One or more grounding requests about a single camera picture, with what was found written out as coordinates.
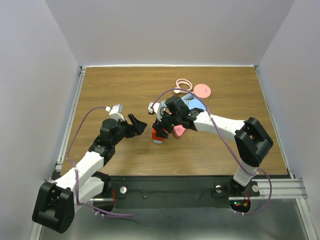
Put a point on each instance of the aluminium frame rail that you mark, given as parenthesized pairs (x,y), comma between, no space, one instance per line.
(64,144)

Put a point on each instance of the pink round socket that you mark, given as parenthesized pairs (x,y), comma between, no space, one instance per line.
(202,91)

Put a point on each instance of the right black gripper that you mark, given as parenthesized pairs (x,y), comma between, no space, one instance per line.
(160,132)

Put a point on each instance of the blue round socket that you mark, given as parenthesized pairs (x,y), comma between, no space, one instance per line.
(195,103)

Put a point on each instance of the pink triangular power strip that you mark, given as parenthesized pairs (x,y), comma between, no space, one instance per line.
(178,131)

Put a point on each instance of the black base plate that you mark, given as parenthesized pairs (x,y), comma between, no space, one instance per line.
(172,192)

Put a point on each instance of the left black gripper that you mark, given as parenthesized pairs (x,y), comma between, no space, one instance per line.
(136,128)

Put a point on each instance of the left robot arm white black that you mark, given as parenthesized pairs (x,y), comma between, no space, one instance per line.
(58,201)

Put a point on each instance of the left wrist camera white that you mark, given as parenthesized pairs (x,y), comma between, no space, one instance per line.
(115,112)

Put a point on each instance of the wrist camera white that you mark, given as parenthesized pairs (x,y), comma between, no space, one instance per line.
(157,109)
(115,112)

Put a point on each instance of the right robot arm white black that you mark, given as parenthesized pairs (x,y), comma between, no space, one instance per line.
(252,140)

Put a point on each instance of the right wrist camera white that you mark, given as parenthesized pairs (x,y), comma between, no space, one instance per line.
(157,109)

